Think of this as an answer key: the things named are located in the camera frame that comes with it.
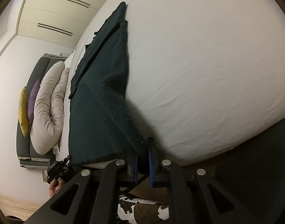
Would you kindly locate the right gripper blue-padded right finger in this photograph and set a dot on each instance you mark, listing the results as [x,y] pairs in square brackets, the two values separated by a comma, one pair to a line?
[158,166]

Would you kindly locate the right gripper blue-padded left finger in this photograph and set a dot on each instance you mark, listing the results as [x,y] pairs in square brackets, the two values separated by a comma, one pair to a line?
[129,170]

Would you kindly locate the dark green fleece garment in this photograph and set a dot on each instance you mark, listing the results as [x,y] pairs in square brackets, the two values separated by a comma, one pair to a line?
[101,127]

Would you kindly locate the person's left hand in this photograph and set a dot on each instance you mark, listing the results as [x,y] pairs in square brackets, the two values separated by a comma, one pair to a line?
[55,186]

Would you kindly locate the grey padded headboard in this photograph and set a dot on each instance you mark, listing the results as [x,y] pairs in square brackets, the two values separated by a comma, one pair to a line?
[28,157]

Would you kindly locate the cow print trouser leg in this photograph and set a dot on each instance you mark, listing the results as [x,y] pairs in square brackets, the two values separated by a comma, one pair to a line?
[132,209]

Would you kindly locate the beige rolled duvet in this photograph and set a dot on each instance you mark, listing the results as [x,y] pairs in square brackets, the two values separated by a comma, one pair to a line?
[48,119]

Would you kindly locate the yellow cushion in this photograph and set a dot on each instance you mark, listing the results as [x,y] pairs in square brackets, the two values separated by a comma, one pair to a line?
[23,112]

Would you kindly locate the purple cushion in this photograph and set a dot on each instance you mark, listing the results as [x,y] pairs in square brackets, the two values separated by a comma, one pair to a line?
[31,102]

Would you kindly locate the white bed sheet mattress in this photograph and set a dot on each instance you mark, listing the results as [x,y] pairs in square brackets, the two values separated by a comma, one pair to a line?
[204,75]

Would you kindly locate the cream wardrobe with handles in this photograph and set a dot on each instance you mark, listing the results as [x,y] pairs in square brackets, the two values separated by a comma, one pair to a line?
[62,22]

